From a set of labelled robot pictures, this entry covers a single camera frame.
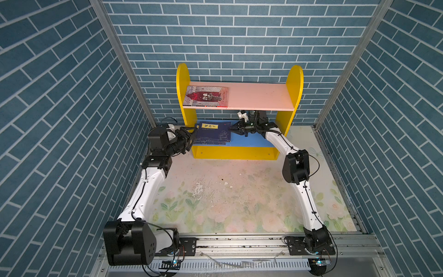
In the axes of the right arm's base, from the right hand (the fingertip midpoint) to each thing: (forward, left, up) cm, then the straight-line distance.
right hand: (231, 129), depth 94 cm
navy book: (-3, +9, -1) cm, 10 cm away
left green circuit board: (-61, +20, -22) cm, 68 cm away
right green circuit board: (-56, -41, -21) cm, 73 cm away
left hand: (-15, +11, +13) cm, 23 cm away
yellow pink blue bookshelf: (+24, +1, -13) cm, 27 cm away
